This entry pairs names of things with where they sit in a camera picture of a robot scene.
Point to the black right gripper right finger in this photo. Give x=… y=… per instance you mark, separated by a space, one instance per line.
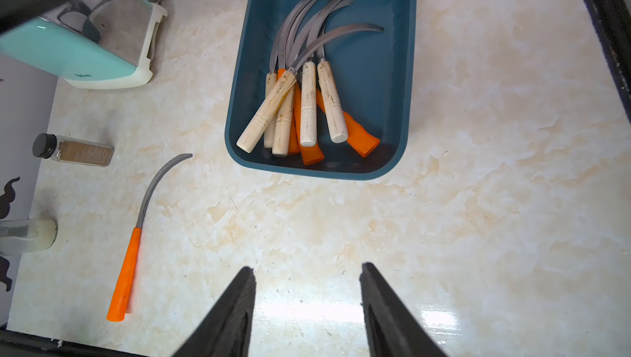
x=391 y=329

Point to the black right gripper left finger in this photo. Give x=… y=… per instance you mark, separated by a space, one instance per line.
x=226 y=330

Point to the orange handle sickle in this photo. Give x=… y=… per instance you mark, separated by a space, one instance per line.
x=300 y=106
x=294 y=146
x=122 y=291

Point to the orange handle sickle boxed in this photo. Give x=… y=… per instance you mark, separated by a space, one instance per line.
x=359 y=139

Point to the wooden handle sickle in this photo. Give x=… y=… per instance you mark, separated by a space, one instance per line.
x=279 y=58
x=337 y=126
x=317 y=73
x=299 y=39
x=263 y=116

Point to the teal plastic storage box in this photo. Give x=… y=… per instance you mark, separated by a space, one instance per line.
x=373 y=73

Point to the clear glass jar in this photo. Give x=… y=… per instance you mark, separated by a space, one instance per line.
x=28 y=235

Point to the black lid spice jar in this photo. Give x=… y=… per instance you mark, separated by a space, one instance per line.
x=69 y=150

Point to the mint green toaster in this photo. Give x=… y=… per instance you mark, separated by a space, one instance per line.
x=92 y=44

